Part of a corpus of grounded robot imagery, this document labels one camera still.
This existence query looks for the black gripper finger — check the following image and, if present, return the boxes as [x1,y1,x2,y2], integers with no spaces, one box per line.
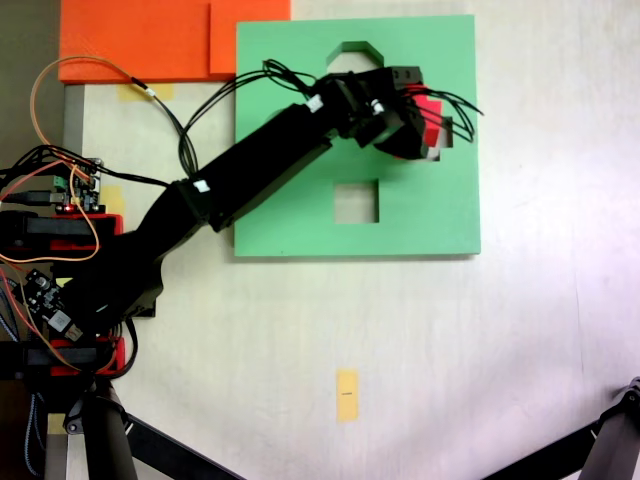
[372,64,427,93]
[374,117,428,162]

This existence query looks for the red cross columnar block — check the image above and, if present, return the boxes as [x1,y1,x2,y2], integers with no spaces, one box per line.
[399,85,455,162]

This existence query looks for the green shape hole board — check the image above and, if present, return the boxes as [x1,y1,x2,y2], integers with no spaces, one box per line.
[233,13,483,262]

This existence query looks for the yellow masking tape strip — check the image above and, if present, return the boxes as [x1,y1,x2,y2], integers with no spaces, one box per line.
[116,82,176,104]

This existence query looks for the red black table clamp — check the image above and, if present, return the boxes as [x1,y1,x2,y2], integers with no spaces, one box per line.
[0,210,126,251]
[0,334,127,377]

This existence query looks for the black tripod leg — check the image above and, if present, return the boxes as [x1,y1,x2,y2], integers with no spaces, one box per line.
[62,384,140,480]
[579,377,640,480]

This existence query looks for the black power converter board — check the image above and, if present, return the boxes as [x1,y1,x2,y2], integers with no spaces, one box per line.
[22,267,87,346]

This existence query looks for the black gripper wire bundle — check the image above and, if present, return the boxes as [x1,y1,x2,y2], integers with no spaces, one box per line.
[423,88,487,147]

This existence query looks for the black forearm wire bundle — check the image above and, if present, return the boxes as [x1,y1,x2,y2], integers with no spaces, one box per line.
[177,58,322,177]

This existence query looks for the long black twin cable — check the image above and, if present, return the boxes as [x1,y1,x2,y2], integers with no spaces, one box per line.
[128,74,201,181]

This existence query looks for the circuit board with wires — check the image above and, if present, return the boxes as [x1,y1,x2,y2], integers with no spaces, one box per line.
[52,157,107,214]

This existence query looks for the grey metal table rail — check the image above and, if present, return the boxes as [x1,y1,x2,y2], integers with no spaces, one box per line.
[62,82,85,157]

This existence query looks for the thin orange wire loop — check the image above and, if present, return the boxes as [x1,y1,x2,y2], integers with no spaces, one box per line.
[29,54,136,166]

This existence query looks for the black usb cable plug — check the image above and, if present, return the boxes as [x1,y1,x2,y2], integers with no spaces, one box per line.
[0,189,55,206]

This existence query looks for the blue braided cable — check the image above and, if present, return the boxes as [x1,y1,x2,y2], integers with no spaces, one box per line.
[23,394,44,477]

